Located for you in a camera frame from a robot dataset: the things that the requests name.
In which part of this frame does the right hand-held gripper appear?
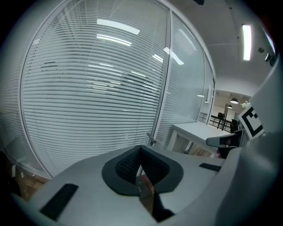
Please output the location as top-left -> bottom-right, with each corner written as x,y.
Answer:
238,56 -> 283,140

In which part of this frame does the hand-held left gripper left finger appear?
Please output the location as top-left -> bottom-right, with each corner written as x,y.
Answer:
101,145 -> 142,196

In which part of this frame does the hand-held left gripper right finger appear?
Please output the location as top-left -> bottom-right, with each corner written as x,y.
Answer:
140,145 -> 184,194

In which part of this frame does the black chair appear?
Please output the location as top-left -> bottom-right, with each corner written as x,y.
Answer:
230,118 -> 239,134

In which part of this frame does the white desk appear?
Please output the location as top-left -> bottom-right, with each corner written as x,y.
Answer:
169,122 -> 236,156

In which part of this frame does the long ceiling light panel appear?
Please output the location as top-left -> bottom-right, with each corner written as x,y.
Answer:
241,24 -> 252,61

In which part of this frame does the black metal railing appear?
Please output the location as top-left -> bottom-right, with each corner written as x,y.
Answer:
209,115 -> 232,132

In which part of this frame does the wide white venetian blind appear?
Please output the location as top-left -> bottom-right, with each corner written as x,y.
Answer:
19,0 -> 171,178

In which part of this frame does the narrow white venetian blind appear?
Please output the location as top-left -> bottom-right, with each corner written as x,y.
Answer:
158,12 -> 214,153

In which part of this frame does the grey lever handle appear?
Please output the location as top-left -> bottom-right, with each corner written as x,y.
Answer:
146,132 -> 157,146

